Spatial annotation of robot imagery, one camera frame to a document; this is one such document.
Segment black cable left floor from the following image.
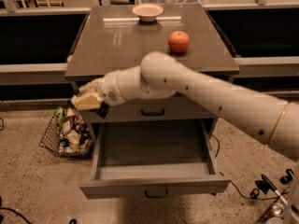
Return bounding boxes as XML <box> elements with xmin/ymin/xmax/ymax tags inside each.
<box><xmin>0</xmin><ymin>196</ymin><xmax>78</xmax><ymax>224</ymax></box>

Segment metal can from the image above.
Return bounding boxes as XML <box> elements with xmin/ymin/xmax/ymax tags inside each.
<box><xmin>271</xmin><ymin>203</ymin><xmax>285</xmax><ymax>218</ymax></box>

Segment red apple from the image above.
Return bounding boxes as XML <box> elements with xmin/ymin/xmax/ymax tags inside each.
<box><xmin>168</xmin><ymin>31</ymin><xmax>190</xmax><ymax>53</ymax></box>

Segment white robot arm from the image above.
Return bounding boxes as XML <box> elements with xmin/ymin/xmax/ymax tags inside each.
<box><xmin>71</xmin><ymin>51</ymin><xmax>299</xmax><ymax>161</ymax></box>

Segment grey drawer cabinet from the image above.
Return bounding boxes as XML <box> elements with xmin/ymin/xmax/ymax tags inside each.
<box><xmin>64</xmin><ymin>3</ymin><xmax>241</xmax><ymax>200</ymax></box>

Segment cream ceramic bowl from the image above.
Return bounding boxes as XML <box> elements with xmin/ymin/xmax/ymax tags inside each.
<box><xmin>132</xmin><ymin>4</ymin><xmax>164</xmax><ymax>22</ymax></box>

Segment black tool with white handle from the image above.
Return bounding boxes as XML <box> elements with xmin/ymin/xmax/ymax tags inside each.
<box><xmin>255</xmin><ymin>175</ymin><xmax>288</xmax><ymax>205</ymax></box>

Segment open bottom grey drawer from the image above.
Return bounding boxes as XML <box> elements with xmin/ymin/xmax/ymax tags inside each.
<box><xmin>80</xmin><ymin>119</ymin><xmax>231</xmax><ymax>199</ymax></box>

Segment black cable on floor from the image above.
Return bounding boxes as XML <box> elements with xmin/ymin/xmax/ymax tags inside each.
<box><xmin>211</xmin><ymin>134</ymin><xmax>291</xmax><ymax>202</ymax></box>

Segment closed middle grey drawer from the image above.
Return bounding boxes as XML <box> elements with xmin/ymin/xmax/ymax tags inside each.
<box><xmin>80</xmin><ymin>95</ymin><xmax>215</xmax><ymax>123</ymax></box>

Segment wire basket of snacks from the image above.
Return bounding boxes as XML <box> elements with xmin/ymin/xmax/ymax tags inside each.
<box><xmin>39</xmin><ymin>106</ymin><xmax>93</xmax><ymax>158</ymax></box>

